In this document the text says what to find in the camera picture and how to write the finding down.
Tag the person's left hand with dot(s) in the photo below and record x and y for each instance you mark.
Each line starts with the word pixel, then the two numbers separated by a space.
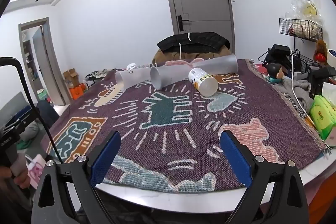
pixel 21 178

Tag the small white bottle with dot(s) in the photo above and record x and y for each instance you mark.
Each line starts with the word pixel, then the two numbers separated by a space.
pixel 132 66

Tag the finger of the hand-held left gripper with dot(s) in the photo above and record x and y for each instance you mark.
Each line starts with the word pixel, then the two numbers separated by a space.
pixel 19 114

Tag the black-haired doll figurine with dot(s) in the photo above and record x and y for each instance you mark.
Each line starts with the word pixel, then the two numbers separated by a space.
pixel 275 71

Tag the pink bag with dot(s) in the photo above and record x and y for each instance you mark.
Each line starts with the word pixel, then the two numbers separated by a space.
pixel 36 170

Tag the brown plush toy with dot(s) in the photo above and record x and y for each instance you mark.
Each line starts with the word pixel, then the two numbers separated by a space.
pixel 320 52

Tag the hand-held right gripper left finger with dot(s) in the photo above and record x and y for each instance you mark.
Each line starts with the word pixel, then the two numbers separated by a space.
pixel 104 161

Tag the orange box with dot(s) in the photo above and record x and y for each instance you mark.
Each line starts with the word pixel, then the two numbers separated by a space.
pixel 78 91

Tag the pair of shoes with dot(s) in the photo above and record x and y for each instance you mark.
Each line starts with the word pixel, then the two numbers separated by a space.
pixel 95 74

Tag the grey side door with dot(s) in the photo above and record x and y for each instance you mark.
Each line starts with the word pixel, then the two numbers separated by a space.
pixel 43 61

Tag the purple printed blanket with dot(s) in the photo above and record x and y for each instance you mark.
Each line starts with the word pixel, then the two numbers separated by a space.
pixel 168 140

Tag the brown chair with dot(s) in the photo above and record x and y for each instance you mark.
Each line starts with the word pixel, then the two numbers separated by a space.
pixel 162 56

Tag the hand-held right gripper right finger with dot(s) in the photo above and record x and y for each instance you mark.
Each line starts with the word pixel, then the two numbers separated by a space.
pixel 236 161

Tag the grey room door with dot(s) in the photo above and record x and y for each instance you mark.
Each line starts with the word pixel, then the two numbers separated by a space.
pixel 207 3

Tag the black jacket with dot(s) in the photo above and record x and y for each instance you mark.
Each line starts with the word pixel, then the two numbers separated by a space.
pixel 202 41

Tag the grey cloth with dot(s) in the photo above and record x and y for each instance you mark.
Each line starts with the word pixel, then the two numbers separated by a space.
pixel 302 94

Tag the cardboard box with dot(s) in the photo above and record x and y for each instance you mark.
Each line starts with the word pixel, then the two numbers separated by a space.
pixel 70 77

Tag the tall frosted plastic cup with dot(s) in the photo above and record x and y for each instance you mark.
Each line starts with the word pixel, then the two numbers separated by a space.
pixel 199 69

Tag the short frosted plastic cup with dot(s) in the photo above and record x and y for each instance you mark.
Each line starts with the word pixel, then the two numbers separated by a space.
pixel 134 78

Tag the clear plastic bag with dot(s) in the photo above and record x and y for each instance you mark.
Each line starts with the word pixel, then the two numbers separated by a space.
pixel 307 7

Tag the green wipes packet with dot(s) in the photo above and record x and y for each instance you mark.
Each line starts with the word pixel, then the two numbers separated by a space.
pixel 323 116

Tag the white bottle with yellow label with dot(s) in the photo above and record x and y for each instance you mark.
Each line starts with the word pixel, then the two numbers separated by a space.
pixel 207 85

